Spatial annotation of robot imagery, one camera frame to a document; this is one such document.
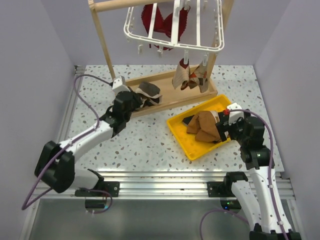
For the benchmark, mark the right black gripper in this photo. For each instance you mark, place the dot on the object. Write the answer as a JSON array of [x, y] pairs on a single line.
[[224, 126]]

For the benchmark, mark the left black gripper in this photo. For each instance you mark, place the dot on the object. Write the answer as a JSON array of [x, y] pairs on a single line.
[[136, 98]]

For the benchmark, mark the tan brown underwear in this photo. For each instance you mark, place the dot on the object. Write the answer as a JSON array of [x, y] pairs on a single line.
[[203, 126]]

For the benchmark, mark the black striped underwear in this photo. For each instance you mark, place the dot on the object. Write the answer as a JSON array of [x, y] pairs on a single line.
[[202, 118]]

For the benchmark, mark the argyle patterned underwear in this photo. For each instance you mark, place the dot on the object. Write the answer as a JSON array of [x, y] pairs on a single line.
[[185, 78]]

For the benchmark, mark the white plastic clip hanger frame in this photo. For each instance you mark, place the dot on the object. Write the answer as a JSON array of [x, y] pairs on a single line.
[[162, 42]]

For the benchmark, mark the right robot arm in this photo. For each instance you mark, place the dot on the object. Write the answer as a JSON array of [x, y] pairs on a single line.
[[263, 209]]

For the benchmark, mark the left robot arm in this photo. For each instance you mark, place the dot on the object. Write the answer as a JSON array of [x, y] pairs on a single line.
[[56, 164]]

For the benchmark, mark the wooden hanger rack stand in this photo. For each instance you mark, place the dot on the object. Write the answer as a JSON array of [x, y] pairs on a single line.
[[171, 98]]

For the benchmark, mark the dark red lace underwear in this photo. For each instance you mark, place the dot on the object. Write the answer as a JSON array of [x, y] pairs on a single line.
[[164, 25]]

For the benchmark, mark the yellow plastic tray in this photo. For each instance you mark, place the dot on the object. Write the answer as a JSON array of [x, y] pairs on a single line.
[[194, 149]]

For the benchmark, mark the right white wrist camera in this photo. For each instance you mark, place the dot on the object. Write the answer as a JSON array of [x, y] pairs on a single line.
[[234, 112]]

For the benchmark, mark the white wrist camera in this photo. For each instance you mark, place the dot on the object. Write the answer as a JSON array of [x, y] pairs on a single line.
[[119, 85], [234, 112]]

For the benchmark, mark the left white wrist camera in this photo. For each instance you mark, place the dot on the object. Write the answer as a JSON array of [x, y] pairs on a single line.
[[119, 85]]

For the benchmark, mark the left aluminium side rail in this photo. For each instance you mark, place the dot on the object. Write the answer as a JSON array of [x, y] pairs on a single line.
[[70, 107]]

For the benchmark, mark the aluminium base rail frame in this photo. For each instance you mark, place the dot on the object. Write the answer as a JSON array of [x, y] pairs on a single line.
[[174, 185]]

